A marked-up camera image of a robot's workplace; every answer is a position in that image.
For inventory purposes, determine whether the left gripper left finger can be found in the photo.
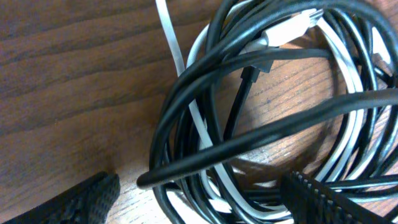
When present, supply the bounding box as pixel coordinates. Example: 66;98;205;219
5;172;121;224

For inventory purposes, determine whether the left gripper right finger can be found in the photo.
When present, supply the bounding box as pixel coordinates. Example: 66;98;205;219
280;172;392;223

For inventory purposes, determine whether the white cable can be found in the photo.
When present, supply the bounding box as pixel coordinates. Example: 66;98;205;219
154;0;393;224

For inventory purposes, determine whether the black cable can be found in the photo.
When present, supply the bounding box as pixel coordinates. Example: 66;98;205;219
136;0;398;224

